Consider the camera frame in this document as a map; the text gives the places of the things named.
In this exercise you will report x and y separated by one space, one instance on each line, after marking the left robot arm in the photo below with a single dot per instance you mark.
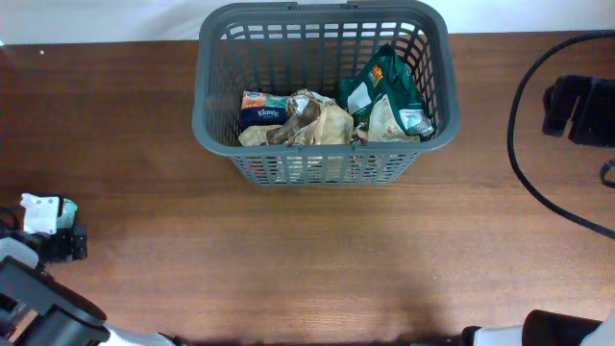
37 310

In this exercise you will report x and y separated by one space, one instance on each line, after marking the green tortilla wrap package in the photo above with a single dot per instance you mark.
384 102

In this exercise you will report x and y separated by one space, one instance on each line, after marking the cream snack bag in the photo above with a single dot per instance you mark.
334 126

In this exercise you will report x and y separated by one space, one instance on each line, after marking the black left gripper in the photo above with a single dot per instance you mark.
78 241

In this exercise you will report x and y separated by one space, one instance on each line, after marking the teal snack bar wrapper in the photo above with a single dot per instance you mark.
68 214

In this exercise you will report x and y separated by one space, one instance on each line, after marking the blue Kleenex tissue multipack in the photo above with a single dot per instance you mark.
262 109

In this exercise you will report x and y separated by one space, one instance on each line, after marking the cream brown snack wrapper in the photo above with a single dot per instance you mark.
302 110

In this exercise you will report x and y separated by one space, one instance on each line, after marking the grey plastic basket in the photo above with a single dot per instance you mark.
281 47

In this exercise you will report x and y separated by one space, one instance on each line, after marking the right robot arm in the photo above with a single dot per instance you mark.
544 328

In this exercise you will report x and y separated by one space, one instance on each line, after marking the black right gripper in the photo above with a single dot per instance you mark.
578 108

